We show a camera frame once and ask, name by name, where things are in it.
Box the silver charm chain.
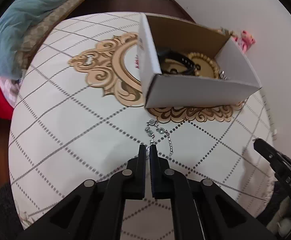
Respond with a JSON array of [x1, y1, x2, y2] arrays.
[[145, 119, 174, 159]]

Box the pink striped cloth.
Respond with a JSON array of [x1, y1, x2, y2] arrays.
[[0, 76, 21, 108]]

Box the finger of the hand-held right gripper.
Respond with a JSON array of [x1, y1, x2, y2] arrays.
[[253, 138, 286, 173]]

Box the white cardboard box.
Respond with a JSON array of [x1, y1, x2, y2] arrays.
[[137, 14, 262, 109]]

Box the blue duvet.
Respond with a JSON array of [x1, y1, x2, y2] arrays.
[[0, 0, 86, 80]]

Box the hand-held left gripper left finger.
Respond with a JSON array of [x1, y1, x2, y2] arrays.
[[18, 144, 146, 240]]

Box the black watch band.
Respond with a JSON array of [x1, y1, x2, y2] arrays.
[[157, 46, 201, 77]]

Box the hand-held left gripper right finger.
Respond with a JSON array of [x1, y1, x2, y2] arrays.
[[149, 144, 277, 240]]

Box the diamond pattern tablecloth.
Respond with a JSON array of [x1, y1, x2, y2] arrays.
[[8, 11, 279, 230]]

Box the pink plush toy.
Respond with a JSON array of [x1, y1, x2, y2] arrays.
[[232, 29, 256, 53]]

